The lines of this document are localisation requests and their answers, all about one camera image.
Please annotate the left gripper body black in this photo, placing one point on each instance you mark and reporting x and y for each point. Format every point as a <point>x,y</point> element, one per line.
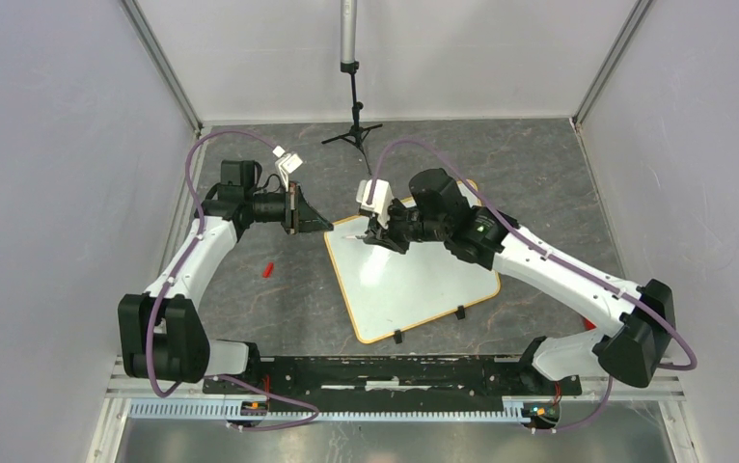
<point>291,210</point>

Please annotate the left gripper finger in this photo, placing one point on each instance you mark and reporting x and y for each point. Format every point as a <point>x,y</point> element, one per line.
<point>317,224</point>
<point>309,204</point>

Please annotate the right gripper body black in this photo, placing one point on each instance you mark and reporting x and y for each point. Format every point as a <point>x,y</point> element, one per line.
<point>406,226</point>

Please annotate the red marker cap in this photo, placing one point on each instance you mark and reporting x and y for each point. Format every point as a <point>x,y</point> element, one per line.
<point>268,269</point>

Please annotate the whiteboard with yellow edge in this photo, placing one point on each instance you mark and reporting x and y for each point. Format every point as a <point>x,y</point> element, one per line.
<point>384,291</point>

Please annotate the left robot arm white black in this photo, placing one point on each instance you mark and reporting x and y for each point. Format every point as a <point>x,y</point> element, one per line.
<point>161,333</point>

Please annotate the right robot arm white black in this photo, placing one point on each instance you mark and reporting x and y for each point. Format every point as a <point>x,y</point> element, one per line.
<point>633,324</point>

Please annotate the black tripod stand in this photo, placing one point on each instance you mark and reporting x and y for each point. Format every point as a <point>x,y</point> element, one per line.
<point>356,134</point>

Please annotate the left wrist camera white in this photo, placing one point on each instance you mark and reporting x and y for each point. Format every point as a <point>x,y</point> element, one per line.
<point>286,162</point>

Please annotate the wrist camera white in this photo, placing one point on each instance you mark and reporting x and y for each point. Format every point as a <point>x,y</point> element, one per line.
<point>286,162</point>
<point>374,199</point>

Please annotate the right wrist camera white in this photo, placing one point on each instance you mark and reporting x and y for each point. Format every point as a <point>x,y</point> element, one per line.
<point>374,199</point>

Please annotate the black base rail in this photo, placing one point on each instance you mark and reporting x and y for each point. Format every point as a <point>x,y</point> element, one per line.
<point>431,383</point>

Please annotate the left aluminium frame post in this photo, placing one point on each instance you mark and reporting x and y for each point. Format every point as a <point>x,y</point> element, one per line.
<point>156,52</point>

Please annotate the aluminium frame post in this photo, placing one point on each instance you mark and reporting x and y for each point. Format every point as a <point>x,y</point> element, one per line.
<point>156,52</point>
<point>608,66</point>

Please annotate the right aluminium frame post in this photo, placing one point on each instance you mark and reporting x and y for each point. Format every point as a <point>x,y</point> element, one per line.
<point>608,66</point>

